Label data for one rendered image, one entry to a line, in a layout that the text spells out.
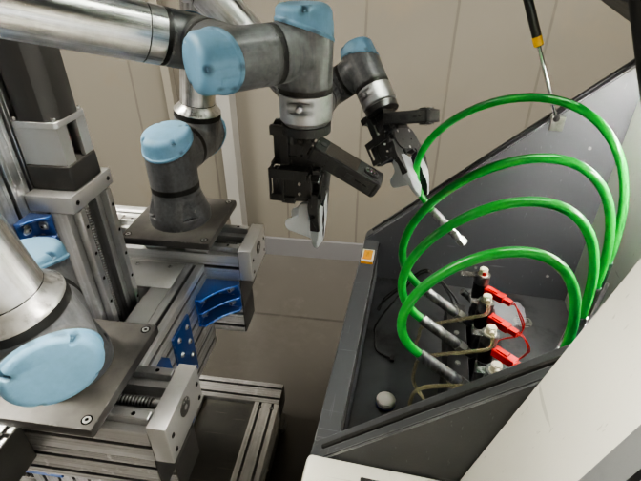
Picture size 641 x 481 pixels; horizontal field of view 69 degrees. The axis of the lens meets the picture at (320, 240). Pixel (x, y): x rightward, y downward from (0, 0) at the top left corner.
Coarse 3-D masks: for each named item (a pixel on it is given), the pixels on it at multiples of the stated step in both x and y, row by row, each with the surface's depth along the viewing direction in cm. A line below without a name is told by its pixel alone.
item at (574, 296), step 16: (480, 256) 58; (496, 256) 58; (512, 256) 57; (528, 256) 57; (544, 256) 56; (448, 272) 60; (560, 272) 57; (416, 288) 64; (576, 288) 58; (576, 304) 59; (400, 320) 67; (576, 320) 60; (400, 336) 68; (416, 352) 69; (432, 368) 70; (448, 368) 70
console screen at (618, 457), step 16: (640, 432) 35; (624, 448) 37; (640, 448) 35; (608, 464) 38; (624, 464) 36; (640, 464) 34; (592, 480) 39; (608, 480) 37; (624, 480) 35; (640, 480) 34
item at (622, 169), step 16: (512, 96) 78; (528, 96) 76; (544, 96) 75; (560, 96) 74; (464, 112) 84; (576, 112) 74; (592, 112) 73; (608, 128) 72; (416, 160) 94; (624, 160) 73; (624, 176) 74; (624, 192) 75; (432, 208) 97; (624, 208) 76; (624, 224) 77
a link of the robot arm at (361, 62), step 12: (348, 48) 99; (360, 48) 98; (372, 48) 99; (348, 60) 99; (360, 60) 98; (372, 60) 98; (348, 72) 99; (360, 72) 98; (372, 72) 97; (384, 72) 99; (348, 84) 100; (360, 84) 98
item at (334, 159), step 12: (324, 144) 68; (312, 156) 67; (324, 156) 66; (336, 156) 67; (348, 156) 69; (324, 168) 67; (336, 168) 67; (348, 168) 66; (360, 168) 68; (372, 168) 69; (348, 180) 68; (360, 180) 67; (372, 180) 67; (372, 192) 68
